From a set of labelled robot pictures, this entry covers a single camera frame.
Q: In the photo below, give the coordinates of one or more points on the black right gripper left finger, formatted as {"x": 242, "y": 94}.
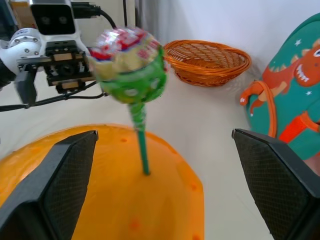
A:
{"x": 62, "y": 180}

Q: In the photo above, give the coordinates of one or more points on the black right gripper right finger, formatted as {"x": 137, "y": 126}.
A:
{"x": 277, "y": 180}

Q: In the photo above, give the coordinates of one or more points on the teal dinosaur backpack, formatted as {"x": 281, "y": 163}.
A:
{"x": 287, "y": 115}

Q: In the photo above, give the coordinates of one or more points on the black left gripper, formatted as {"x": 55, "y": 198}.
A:
{"x": 66, "y": 71}

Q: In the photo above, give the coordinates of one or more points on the green wrapped lollipop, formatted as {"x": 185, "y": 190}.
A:
{"x": 132, "y": 80}

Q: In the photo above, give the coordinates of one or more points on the brown cardboard box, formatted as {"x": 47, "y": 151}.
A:
{"x": 23, "y": 11}

